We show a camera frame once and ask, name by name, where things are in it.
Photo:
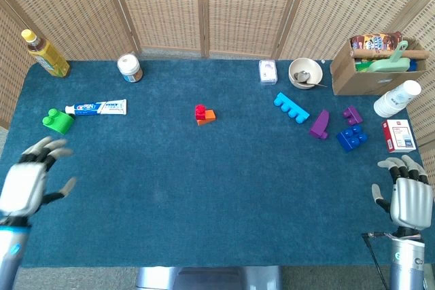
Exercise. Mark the cyan long toy block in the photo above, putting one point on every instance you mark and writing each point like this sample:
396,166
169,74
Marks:
292,108

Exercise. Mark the beige bowl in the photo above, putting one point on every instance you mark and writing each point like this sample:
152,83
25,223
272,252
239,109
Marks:
314,67

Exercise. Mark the wooden rolling pin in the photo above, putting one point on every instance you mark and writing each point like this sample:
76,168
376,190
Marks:
414,54

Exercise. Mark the white-lidded brown jar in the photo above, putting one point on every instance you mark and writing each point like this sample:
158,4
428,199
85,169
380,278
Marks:
130,69

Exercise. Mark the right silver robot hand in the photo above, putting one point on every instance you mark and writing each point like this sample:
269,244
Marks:
411,205

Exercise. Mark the purple sloped block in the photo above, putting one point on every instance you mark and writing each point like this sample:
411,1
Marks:
321,124

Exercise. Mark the orange sloped block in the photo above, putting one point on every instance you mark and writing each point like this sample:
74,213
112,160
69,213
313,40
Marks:
210,117

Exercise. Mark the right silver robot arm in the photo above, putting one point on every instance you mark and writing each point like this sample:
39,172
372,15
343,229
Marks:
406,263

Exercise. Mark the white blue toothpaste tube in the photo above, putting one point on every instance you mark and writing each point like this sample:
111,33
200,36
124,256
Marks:
98,107

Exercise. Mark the red toy block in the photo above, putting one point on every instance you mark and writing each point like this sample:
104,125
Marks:
200,112

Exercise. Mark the red and white carton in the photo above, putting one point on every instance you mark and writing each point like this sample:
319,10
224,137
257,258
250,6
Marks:
401,135

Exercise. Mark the yellow-capped tea bottle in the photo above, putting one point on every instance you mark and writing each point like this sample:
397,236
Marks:
49,57

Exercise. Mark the dark blue four-stud block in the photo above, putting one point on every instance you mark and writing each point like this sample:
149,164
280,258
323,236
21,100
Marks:
351,138

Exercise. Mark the cardboard box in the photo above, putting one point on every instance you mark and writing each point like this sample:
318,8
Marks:
360,81

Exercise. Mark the light green plastic dustpan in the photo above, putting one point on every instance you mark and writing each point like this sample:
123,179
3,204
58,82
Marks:
391,64

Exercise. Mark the blue carpet table mat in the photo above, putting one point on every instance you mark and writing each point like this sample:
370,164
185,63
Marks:
221,184

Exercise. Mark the wicker folding screen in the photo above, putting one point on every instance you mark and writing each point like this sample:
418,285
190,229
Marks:
170,1

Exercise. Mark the stack of white paper cups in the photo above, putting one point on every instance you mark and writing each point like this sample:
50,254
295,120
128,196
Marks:
396,98

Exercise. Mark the metal spoon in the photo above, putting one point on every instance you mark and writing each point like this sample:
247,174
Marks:
302,76

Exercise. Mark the blue plastic item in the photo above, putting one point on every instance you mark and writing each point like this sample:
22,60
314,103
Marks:
413,65

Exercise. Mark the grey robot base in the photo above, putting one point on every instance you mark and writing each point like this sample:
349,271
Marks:
207,278

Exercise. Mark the green yellow packet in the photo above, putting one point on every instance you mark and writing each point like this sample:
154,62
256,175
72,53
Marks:
363,65

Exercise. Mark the green two-stud block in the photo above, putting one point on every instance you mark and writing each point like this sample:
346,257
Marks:
59,122

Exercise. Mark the brown snack bag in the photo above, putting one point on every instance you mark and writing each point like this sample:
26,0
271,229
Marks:
375,41

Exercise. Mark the small purple block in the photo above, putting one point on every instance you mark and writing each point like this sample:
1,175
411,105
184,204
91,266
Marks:
352,115

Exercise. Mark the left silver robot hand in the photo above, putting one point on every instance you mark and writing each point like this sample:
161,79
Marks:
23,188

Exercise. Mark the small clear plastic box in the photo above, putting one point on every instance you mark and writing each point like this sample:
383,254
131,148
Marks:
268,72

